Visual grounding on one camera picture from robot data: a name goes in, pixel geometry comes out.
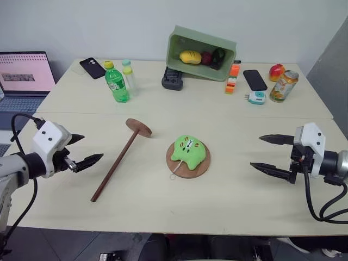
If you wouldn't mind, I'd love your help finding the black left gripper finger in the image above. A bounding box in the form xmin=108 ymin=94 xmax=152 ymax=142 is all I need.
xmin=69 ymin=133 xmax=86 ymax=146
xmin=73 ymin=153 xmax=105 ymax=173

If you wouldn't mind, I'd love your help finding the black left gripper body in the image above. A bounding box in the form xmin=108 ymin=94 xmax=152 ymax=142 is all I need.
xmin=52 ymin=147 xmax=75 ymax=174

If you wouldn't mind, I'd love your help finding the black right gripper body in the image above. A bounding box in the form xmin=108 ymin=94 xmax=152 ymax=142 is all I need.
xmin=289 ymin=144 xmax=314 ymax=185

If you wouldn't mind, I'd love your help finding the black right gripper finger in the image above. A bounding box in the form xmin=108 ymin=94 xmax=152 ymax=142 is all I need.
xmin=250 ymin=161 xmax=293 ymax=183
xmin=258 ymin=134 xmax=296 ymax=147

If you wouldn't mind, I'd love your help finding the brown wooden stick stand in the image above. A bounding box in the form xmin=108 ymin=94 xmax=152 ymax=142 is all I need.
xmin=90 ymin=118 xmax=152 ymax=203

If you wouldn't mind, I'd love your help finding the white teal plug adapter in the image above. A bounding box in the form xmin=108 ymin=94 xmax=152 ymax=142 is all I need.
xmin=243 ymin=90 xmax=266 ymax=105

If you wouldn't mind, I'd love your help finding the orange juice can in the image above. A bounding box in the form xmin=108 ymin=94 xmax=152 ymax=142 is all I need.
xmin=269 ymin=70 xmax=300 ymax=103

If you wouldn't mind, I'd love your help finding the plain black phone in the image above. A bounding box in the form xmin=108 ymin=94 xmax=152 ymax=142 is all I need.
xmin=243 ymin=69 xmax=269 ymax=91

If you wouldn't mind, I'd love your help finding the green soda bottle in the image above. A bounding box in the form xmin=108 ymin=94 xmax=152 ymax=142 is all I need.
xmin=104 ymin=61 xmax=129 ymax=104

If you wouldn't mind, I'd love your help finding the red apple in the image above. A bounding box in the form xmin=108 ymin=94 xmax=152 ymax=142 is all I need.
xmin=269 ymin=64 xmax=285 ymax=83

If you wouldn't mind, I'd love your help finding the clear phone case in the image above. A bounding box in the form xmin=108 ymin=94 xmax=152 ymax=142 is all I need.
xmin=71 ymin=64 xmax=89 ymax=76

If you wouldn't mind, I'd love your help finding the round wooden coaster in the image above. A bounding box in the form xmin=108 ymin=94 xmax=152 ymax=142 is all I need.
xmin=166 ymin=140 xmax=212 ymax=179

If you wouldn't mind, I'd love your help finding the orange white green box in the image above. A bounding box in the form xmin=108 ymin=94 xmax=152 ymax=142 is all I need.
xmin=224 ymin=60 xmax=242 ymax=95

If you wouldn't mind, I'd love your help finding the clear bottle yellow cap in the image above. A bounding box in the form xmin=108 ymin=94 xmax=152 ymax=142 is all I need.
xmin=122 ymin=67 xmax=140 ymax=97

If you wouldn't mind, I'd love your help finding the open laptop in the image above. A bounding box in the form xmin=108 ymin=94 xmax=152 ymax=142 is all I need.
xmin=0 ymin=51 xmax=57 ymax=113

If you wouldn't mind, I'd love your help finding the green plush toy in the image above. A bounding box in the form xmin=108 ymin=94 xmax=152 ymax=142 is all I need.
xmin=170 ymin=135 xmax=207 ymax=181

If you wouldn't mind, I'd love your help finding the clear bottle teal cap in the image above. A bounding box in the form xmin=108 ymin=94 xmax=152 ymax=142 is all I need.
xmin=121 ymin=59 xmax=136 ymax=82

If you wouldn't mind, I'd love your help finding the green plastic basket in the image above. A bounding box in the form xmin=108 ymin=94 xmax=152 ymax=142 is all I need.
xmin=165 ymin=24 xmax=238 ymax=82

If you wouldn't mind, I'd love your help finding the dark green toy fruit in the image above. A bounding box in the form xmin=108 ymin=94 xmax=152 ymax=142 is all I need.
xmin=212 ymin=48 xmax=226 ymax=64

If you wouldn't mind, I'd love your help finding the red toy fruit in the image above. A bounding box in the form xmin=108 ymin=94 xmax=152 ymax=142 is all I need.
xmin=201 ymin=51 xmax=214 ymax=66

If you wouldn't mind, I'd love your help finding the dark grey calculator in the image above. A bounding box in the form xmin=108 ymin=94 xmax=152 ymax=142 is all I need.
xmin=161 ymin=66 xmax=185 ymax=91

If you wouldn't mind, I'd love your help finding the yellow toy fruit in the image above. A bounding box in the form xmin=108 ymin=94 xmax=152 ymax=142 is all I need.
xmin=179 ymin=49 xmax=202 ymax=65

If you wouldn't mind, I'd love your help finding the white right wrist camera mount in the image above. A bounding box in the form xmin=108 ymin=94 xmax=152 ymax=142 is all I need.
xmin=294 ymin=122 xmax=326 ymax=179

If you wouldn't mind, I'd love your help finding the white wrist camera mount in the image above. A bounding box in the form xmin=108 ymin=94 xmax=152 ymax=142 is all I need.
xmin=32 ymin=121 xmax=73 ymax=179
xmin=294 ymin=122 xmax=326 ymax=179

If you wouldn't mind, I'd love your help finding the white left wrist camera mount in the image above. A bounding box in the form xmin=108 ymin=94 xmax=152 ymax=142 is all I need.
xmin=32 ymin=121 xmax=73 ymax=179

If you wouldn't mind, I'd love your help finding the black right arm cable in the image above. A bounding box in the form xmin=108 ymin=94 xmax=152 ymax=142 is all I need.
xmin=303 ymin=164 xmax=348 ymax=224

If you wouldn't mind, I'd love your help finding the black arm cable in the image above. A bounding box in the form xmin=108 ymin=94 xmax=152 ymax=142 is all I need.
xmin=303 ymin=164 xmax=348 ymax=224
xmin=4 ymin=113 xmax=45 ymax=240

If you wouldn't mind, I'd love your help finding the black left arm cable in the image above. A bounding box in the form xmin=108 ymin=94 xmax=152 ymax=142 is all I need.
xmin=4 ymin=113 xmax=45 ymax=240

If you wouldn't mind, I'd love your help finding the black phone with camera lenses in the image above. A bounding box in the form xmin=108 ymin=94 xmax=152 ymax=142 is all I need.
xmin=79 ymin=57 xmax=107 ymax=80

